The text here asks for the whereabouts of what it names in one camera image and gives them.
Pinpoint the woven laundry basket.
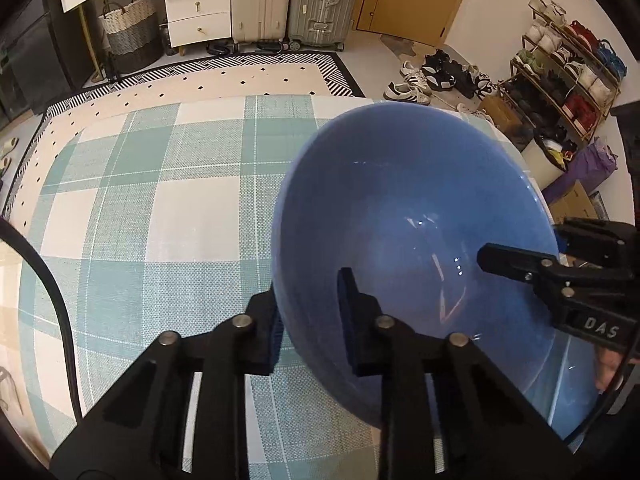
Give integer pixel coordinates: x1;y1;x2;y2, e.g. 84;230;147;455
100;0;164;74

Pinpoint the purple bag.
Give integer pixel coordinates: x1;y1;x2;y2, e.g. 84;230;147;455
542;138;617;204

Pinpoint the teal checked tablecloth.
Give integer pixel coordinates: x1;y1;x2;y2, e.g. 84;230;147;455
16;94;551;480

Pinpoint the beige checked tablecloth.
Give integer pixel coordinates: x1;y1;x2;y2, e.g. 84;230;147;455
0;242;38;445

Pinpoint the patterned rug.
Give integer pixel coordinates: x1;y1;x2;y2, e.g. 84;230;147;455
1;51;364;232

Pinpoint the silver suitcase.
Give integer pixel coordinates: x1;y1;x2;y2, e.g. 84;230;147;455
288;0;355;51

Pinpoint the metal phone stand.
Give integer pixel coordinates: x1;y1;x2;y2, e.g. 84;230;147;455
0;366;24;415

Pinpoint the cardboard box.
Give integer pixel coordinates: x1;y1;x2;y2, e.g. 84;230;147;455
549;181;602;223

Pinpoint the white suitcase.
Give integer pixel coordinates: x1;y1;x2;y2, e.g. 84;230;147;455
230;0;294;44

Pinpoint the shoe rack with shoes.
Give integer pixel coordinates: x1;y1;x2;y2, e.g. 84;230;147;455
498;0;628;156

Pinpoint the right hand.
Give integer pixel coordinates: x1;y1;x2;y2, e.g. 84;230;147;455
594;347;623;392

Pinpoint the large blue bowl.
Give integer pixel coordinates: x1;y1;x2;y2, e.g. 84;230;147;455
271;102;597;436

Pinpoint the black cable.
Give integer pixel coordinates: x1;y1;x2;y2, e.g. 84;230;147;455
0;216;84;426

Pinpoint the white trash bin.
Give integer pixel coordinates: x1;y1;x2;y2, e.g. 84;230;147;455
521;140;565;190

